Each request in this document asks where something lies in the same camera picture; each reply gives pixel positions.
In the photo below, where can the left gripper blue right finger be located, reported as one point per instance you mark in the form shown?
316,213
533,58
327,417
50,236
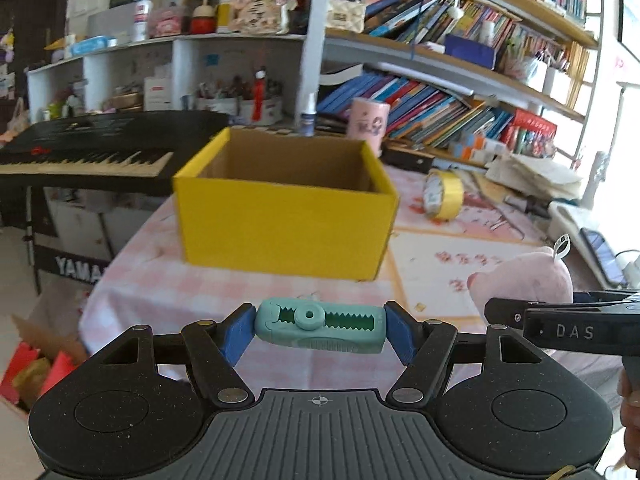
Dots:
401,331

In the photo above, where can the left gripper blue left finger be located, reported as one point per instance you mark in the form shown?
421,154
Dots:
236,332

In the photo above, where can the green toothed clip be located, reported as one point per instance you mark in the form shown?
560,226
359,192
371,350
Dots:
317,325

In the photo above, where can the pink plush toy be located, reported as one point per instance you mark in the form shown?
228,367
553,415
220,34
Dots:
539,276

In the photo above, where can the right hand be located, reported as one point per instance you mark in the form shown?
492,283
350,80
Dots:
630,419

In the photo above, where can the smartphone with lit screen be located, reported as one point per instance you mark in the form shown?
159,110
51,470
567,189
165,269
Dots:
605,257

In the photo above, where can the pink cartoon desk mat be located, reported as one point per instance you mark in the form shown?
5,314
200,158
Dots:
425,270

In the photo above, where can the yellow tape roll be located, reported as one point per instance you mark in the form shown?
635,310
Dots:
443,195

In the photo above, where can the yellow cardboard box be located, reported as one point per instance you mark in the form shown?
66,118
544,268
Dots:
257,202

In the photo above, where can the stack of loose papers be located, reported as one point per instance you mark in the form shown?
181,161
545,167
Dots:
540,177

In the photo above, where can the dark brown wooden box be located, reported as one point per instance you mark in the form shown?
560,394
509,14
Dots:
406,159

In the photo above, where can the lower orange white box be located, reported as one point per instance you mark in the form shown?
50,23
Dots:
464,152

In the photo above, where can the orange white box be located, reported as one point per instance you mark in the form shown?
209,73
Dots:
464,152
478,141

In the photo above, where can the red boxed book set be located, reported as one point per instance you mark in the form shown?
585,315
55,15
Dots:
529,135

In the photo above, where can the upper orange white box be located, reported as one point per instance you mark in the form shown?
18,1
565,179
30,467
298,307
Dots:
478,141

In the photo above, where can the black Yamaha keyboard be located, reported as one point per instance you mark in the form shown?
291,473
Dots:
126,152

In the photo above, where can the pink cartoon cylinder container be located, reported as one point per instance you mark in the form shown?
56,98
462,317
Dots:
368,122

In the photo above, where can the row of colourful books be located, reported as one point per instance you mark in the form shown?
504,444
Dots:
420,114

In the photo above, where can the white spray bottle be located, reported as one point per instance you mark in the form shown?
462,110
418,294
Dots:
307,117

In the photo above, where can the white bookshelf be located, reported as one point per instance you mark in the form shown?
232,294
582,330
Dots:
173,50

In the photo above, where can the dark blue box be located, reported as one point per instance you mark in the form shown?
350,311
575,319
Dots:
470,51

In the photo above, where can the white quilted handbag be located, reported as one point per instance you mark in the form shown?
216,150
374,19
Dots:
346,15

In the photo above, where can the cream floral ornament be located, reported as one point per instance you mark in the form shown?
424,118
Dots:
261,17

